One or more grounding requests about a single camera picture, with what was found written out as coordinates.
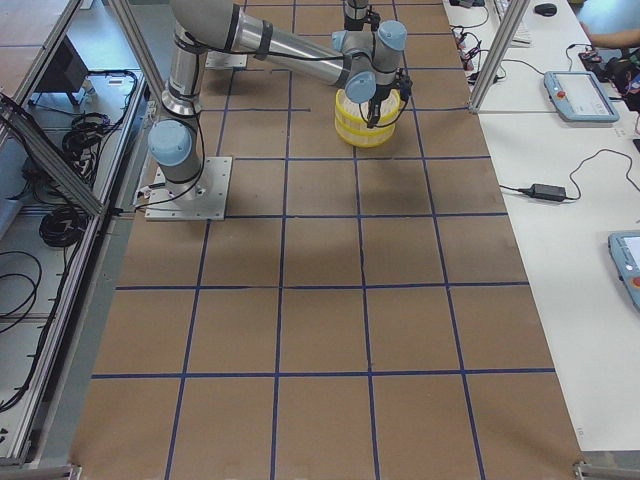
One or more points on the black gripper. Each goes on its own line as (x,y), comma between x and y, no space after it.
(381,96)

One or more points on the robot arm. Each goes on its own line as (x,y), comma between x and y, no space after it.
(357,14)
(363,61)

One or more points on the person hand at desk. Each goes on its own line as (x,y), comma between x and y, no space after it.
(624,39)

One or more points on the white keyboard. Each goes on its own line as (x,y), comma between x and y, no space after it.
(515,12)

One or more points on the black power adapter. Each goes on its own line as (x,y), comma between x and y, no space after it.
(544,192)

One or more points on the black computer mouse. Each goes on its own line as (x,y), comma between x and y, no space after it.
(547,9)

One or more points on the blue teach pendant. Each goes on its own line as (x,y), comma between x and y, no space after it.
(578,97)
(623,247)

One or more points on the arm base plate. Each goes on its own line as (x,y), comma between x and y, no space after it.
(223,61)
(206,200)

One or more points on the aluminium frame post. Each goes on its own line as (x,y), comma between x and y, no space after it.
(489,68)

